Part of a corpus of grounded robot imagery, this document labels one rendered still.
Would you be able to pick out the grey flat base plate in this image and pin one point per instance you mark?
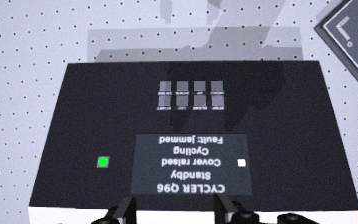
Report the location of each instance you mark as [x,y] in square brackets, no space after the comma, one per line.
[38,38]

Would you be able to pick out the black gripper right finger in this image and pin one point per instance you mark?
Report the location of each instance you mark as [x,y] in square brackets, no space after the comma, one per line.
[225,209]

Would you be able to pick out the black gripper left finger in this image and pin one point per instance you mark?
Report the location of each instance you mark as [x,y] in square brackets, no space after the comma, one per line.
[125,213]

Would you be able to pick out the white real-time pcr machine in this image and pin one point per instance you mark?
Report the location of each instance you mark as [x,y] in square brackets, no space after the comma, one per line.
[173,133]

